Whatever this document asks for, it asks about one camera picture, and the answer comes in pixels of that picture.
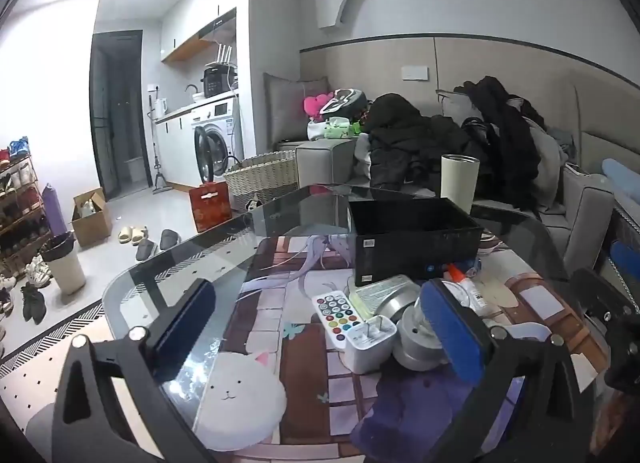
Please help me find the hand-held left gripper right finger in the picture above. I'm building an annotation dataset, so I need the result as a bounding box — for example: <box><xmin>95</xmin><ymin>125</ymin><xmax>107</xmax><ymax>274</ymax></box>
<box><xmin>419</xmin><ymin>278</ymin><xmax>598</xmax><ymax>463</ymax></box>

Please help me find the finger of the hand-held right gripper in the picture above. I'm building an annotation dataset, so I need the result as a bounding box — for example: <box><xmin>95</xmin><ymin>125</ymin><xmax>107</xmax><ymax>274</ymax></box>
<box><xmin>611</xmin><ymin>239</ymin><xmax>640</xmax><ymax>289</ymax></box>
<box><xmin>570</xmin><ymin>268</ymin><xmax>640</xmax><ymax>339</ymax></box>

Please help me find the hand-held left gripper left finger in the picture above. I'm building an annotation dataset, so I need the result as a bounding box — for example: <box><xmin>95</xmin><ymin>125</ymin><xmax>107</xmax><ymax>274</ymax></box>
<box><xmin>51</xmin><ymin>277</ymin><xmax>217</xmax><ymax>463</ymax></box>

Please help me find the white bottle with orange cap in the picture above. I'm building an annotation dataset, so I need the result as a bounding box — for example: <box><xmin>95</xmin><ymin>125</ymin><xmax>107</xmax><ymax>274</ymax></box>
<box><xmin>446</xmin><ymin>263</ymin><xmax>490</xmax><ymax>316</ymax></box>

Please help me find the white charger plug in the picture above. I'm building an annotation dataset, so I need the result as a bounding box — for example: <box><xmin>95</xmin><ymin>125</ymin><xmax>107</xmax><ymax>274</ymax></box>
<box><xmin>344</xmin><ymin>315</ymin><xmax>398</xmax><ymax>375</ymax></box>

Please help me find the labelled clear plastic packet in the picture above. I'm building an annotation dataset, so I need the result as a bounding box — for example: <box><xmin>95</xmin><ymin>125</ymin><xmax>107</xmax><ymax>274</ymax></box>
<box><xmin>348</xmin><ymin>274</ymin><xmax>422</xmax><ymax>320</ymax></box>

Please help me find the black storage box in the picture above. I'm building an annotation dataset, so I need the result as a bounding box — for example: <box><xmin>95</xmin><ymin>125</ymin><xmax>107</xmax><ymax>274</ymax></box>
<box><xmin>346</xmin><ymin>197</ymin><xmax>485</xmax><ymax>288</ymax></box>

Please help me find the white remote with coloured buttons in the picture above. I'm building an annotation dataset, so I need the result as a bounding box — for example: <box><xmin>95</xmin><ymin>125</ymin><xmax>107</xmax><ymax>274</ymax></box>
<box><xmin>311</xmin><ymin>289</ymin><xmax>362</xmax><ymax>344</ymax></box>

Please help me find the grey sofa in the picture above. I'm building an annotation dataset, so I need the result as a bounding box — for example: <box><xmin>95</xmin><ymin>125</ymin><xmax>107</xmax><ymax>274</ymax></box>
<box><xmin>262</xmin><ymin>70</ymin><xmax>640</xmax><ymax>274</ymax></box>

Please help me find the blue roll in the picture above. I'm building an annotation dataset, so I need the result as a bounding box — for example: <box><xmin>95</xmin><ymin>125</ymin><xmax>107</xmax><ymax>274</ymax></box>
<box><xmin>601</xmin><ymin>158</ymin><xmax>640</xmax><ymax>191</ymax></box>

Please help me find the white cat cushion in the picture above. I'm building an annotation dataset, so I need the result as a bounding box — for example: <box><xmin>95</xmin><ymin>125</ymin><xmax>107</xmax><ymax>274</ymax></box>
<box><xmin>192</xmin><ymin>349</ymin><xmax>288</xmax><ymax>453</ymax></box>

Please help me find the printed anime desk mat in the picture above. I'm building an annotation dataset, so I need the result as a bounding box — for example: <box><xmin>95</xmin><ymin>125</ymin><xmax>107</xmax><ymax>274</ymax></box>
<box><xmin>222</xmin><ymin>230</ymin><xmax>613</xmax><ymax>463</ymax></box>

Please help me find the red gift bag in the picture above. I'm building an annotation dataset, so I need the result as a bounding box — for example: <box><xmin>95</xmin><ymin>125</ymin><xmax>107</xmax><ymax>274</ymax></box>
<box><xmin>188</xmin><ymin>182</ymin><xmax>233</xmax><ymax>234</ymax></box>

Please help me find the cardboard box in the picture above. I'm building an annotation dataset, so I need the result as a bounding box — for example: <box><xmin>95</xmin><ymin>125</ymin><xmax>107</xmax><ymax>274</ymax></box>
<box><xmin>71</xmin><ymin>187</ymin><xmax>113</xmax><ymax>249</ymax></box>

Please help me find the white trash bin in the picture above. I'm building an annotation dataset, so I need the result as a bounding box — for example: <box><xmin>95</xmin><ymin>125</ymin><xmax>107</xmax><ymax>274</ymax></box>
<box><xmin>40</xmin><ymin>231</ymin><xmax>87</xmax><ymax>295</ymax></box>

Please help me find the grey hoodie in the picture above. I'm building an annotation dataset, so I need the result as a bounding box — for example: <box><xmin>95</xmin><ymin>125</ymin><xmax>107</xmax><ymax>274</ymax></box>
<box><xmin>520</xmin><ymin>113</ymin><xmax>576</xmax><ymax>214</ymax></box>

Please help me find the patterned rug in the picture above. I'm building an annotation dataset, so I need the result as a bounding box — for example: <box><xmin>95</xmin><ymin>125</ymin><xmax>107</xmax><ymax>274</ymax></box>
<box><xmin>0</xmin><ymin>303</ymin><xmax>116</xmax><ymax>444</ymax></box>

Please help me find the white tumbler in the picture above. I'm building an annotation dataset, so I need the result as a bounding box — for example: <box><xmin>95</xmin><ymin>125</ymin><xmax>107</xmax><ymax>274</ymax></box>
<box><xmin>439</xmin><ymin>153</ymin><xmax>481</xmax><ymax>216</ymax></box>

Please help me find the white sneaker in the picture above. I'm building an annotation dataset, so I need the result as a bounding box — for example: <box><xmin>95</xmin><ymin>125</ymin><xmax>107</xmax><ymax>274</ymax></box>
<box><xmin>25</xmin><ymin>255</ymin><xmax>53</xmax><ymax>289</ymax></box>

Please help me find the black shoe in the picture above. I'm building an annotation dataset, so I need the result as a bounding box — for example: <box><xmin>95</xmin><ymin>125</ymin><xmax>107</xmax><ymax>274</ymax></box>
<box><xmin>21</xmin><ymin>282</ymin><xmax>47</xmax><ymax>325</ymax></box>

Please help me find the mop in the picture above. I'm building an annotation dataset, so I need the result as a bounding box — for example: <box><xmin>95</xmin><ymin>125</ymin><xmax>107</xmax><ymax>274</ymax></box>
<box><xmin>147</xmin><ymin>93</ymin><xmax>173</xmax><ymax>194</ymax></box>

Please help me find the wicker basket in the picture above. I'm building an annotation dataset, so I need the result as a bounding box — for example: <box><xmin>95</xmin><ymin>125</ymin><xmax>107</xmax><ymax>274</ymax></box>
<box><xmin>222</xmin><ymin>150</ymin><xmax>299</xmax><ymax>214</ymax></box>

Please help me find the white kitchen counter cabinet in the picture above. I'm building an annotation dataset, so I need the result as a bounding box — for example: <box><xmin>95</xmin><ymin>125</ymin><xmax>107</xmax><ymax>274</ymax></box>
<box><xmin>154</xmin><ymin>93</ymin><xmax>241</xmax><ymax>189</ymax></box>

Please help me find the purple yoga mat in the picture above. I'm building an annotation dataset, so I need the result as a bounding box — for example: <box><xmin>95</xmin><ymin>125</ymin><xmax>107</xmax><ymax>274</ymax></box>
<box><xmin>41</xmin><ymin>183</ymin><xmax>68</xmax><ymax>239</ymax></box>

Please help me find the black coat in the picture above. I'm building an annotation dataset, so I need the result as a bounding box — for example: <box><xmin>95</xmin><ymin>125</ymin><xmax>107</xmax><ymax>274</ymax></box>
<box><xmin>452</xmin><ymin>76</ymin><xmax>548</xmax><ymax>211</ymax></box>

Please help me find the white washing machine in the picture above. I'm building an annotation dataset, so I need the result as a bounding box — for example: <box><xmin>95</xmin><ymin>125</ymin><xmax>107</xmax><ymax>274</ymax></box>
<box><xmin>190</xmin><ymin>98</ymin><xmax>244</xmax><ymax>183</ymax></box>

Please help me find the black puffer jacket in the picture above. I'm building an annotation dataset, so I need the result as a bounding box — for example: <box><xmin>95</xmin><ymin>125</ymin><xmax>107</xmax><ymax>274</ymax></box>
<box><xmin>360</xmin><ymin>93</ymin><xmax>493</xmax><ymax>191</ymax></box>

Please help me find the wooden shoe rack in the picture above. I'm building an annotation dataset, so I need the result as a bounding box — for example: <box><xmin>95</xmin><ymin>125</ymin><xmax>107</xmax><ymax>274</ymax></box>
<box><xmin>0</xmin><ymin>136</ymin><xmax>53</xmax><ymax>284</ymax></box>

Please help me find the dark door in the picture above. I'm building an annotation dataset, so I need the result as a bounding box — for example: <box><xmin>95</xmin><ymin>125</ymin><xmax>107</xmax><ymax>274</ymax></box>
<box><xmin>90</xmin><ymin>30</ymin><xmax>151</xmax><ymax>201</ymax></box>

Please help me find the grey pillow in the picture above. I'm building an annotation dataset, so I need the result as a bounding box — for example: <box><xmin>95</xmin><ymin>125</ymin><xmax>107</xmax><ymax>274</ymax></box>
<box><xmin>262</xmin><ymin>72</ymin><xmax>333</xmax><ymax>149</ymax></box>

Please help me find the pink plush toy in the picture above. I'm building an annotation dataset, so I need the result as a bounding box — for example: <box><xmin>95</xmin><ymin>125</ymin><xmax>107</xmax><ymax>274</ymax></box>
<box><xmin>303</xmin><ymin>91</ymin><xmax>337</xmax><ymax>120</ymax></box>

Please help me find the dark helmet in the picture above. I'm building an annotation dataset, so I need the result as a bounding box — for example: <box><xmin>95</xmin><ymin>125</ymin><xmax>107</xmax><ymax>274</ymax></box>
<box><xmin>320</xmin><ymin>88</ymin><xmax>370</xmax><ymax>120</ymax></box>

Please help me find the white router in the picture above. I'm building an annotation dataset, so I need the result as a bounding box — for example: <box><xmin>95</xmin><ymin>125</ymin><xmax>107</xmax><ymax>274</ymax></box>
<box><xmin>206</xmin><ymin>43</ymin><xmax>236</xmax><ymax>69</ymax></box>

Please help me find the white wall cabinet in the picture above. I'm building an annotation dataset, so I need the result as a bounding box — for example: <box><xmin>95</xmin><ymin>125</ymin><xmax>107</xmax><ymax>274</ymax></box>
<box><xmin>161</xmin><ymin>0</ymin><xmax>237</xmax><ymax>64</ymax></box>

